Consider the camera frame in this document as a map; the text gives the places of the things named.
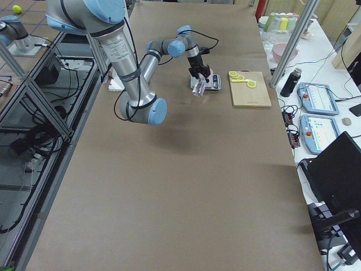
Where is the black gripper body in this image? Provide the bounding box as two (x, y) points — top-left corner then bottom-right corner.
(187, 55), (205, 75)

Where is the glass sauce bottle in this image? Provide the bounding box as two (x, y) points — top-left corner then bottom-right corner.
(192, 78), (206, 97)

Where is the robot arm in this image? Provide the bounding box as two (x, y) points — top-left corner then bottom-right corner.
(46, 1), (211, 125)

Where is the silver kitchen scale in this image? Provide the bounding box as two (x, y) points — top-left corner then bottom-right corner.
(190, 74), (222, 90)

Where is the green cup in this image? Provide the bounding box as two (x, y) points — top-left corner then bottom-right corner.
(263, 12), (277, 32)

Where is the yellow cup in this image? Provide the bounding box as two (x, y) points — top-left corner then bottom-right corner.
(279, 18), (288, 31)

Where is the yellow plastic knife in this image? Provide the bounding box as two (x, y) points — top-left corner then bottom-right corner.
(231, 79), (250, 82)

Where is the wooden cutting board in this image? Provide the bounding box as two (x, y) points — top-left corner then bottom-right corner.
(228, 71), (271, 108)

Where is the pink bowl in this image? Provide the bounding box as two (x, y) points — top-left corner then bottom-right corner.
(272, 43), (298, 63)

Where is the black water bottle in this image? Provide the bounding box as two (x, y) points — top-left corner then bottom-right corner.
(280, 68), (302, 97)

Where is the black power strip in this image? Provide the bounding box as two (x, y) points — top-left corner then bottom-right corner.
(282, 111), (301, 149)

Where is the blue teach pendant far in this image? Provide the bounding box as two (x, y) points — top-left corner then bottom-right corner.
(297, 82), (340, 116)

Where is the blue teach pendant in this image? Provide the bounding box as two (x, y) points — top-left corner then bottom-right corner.
(297, 82), (340, 116)
(300, 114), (340, 155)

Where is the blue teach pendant near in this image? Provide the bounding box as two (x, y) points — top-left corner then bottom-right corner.
(300, 114), (340, 155)

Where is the black laptop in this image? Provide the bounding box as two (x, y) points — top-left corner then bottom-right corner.
(300, 132), (360, 214)

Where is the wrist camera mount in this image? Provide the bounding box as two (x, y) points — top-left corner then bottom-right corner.
(199, 47), (210, 55)

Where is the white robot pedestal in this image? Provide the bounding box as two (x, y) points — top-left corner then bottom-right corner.
(109, 67), (125, 92)

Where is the aluminium frame post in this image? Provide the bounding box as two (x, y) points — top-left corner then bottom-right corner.
(270, 0), (320, 89)

